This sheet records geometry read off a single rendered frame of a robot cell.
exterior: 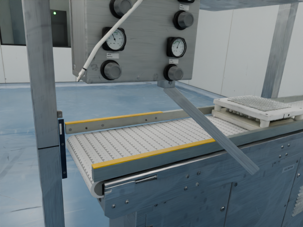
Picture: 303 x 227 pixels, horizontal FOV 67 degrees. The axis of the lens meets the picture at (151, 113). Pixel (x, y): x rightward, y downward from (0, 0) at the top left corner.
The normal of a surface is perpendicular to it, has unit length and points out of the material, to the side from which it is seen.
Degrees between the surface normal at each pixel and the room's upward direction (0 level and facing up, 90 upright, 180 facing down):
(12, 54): 90
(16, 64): 90
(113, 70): 90
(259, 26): 90
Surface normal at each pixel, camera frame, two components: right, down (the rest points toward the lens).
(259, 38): -0.90, 0.08
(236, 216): 0.51, 0.29
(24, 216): 0.06, -0.95
